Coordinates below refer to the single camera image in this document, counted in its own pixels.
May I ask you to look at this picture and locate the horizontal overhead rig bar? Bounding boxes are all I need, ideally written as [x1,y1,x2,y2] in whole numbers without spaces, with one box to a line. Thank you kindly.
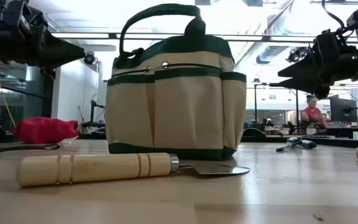
[51,30,358,43]

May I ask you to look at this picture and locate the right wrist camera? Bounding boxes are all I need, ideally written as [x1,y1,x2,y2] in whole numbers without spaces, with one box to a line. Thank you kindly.
[313,29,344,60]

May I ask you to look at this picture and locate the black office chair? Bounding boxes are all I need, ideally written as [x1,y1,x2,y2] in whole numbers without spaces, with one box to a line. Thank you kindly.
[242,127,267,138]

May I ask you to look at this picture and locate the black background stand frame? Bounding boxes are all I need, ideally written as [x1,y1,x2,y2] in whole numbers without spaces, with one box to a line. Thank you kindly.
[253,82,300,131]

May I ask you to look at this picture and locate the black computer monitor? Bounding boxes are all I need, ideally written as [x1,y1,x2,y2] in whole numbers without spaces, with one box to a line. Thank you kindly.
[329,95,358,123]

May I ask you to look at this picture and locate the black background desk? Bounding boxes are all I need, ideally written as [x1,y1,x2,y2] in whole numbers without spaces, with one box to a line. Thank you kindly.
[326,126,358,139]

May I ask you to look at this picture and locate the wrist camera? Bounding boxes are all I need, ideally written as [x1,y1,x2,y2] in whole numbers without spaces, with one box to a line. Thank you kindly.
[4,0,48,35]
[313,29,344,60]

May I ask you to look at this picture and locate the wooden-handled steel trowel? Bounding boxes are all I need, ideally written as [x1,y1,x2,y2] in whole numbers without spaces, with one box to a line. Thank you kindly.
[16,152,250,188]

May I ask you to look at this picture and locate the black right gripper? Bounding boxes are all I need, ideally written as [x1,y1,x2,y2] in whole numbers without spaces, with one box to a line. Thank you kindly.
[268,44,358,100]

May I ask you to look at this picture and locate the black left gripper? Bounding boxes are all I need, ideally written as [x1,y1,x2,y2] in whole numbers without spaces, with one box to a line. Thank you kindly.
[0,29,86,70]

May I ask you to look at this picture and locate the red gardening glove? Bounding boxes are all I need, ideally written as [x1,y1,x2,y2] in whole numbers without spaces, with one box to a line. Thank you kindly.
[11,117,80,144]

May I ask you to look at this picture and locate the dark green handled tool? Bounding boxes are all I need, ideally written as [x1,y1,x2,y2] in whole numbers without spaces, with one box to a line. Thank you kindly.
[275,137,318,153]

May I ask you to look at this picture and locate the yellow extension cable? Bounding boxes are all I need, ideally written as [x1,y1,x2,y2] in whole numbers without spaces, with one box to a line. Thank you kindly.
[0,58,17,127]

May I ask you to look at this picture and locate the black round wall fixture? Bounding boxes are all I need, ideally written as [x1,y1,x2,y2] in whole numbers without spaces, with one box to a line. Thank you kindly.
[83,52,98,65]

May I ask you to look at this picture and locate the black camera cable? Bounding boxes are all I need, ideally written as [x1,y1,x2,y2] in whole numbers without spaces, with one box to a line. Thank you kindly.
[321,0,345,30]

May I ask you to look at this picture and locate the person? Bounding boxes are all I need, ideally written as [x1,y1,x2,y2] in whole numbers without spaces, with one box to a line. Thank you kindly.
[301,95,329,130]

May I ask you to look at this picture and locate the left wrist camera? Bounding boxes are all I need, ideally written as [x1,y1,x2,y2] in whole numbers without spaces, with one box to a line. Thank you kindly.
[4,0,48,35]

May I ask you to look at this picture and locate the black aluminium table frame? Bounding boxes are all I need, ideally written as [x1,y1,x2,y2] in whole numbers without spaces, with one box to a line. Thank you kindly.
[0,132,358,149]

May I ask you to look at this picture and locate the beige green gardening tote bag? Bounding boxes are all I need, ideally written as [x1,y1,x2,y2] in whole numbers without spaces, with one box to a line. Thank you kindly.
[104,3,247,161]

